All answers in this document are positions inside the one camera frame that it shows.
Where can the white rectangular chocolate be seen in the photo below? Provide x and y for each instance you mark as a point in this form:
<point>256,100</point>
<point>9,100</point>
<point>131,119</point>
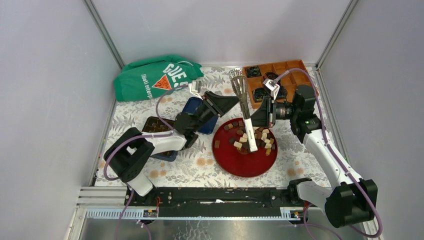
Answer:
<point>237,145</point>

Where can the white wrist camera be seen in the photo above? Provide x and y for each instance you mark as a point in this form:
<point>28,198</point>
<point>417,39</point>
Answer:
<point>195,88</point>
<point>271,88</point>

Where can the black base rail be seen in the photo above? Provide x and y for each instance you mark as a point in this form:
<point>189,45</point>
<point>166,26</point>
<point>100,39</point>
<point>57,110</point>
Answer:
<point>229,202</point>

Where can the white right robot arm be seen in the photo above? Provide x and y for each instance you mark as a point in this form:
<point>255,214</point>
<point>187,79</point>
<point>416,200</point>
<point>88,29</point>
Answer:
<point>351,199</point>

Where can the silver metal tongs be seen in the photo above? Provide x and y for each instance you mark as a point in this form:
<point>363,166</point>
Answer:
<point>239,86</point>

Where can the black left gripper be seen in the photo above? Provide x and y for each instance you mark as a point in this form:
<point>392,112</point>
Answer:
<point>218,104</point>

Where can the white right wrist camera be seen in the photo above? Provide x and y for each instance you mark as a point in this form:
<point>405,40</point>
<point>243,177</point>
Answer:
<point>271,88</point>

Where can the red round plate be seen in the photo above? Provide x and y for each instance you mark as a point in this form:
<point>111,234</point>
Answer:
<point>242,162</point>

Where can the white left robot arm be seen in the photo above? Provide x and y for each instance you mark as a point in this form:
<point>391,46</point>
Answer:
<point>129,154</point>

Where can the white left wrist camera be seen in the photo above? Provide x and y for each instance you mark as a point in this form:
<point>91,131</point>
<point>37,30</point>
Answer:
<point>195,88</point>

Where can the green printed bag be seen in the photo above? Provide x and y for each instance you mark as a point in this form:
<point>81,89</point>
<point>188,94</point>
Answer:
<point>149,78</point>

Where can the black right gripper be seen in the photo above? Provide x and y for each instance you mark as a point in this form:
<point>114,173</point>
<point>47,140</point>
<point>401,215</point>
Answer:
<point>265,116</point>

